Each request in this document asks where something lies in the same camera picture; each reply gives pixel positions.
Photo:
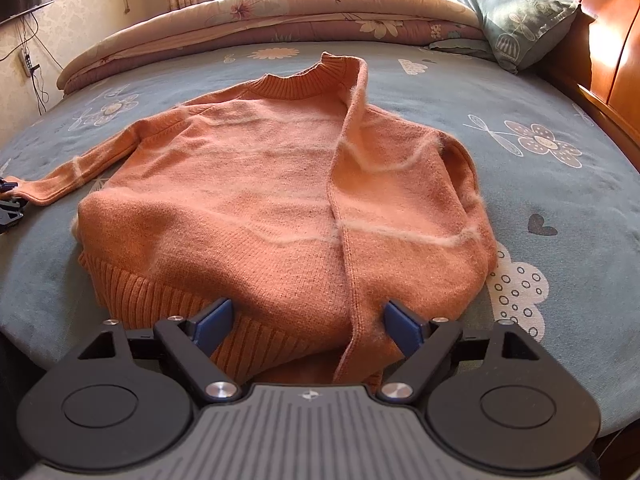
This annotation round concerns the wooden headboard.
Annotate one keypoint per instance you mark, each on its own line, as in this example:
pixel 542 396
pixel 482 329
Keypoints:
pixel 615 60

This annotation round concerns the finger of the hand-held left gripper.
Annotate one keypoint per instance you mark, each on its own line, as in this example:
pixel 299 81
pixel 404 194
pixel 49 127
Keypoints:
pixel 10 212

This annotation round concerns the grey-green floral pillow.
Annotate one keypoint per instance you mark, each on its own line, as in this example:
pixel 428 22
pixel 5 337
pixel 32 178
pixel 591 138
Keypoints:
pixel 520 15

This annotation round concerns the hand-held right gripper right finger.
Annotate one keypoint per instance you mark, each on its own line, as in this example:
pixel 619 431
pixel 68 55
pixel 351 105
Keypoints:
pixel 402 327

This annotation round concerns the flat grey-green pillow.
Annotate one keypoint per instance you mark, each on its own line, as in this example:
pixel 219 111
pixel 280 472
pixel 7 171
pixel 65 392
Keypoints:
pixel 460 47

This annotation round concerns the folded pink floral quilt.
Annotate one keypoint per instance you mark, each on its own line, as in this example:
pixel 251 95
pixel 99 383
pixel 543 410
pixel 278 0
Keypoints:
pixel 225 15

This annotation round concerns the grey-blue floral bed sheet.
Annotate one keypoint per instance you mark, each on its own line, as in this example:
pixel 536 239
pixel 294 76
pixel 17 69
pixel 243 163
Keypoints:
pixel 550 185

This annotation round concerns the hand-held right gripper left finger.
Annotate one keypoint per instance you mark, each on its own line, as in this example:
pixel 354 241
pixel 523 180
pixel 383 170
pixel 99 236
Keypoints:
pixel 215 325

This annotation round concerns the white power strip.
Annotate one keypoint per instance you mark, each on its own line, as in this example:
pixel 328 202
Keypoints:
pixel 25 65

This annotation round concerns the orange knit sweater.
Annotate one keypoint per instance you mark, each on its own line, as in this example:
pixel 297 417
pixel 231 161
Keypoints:
pixel 250 185

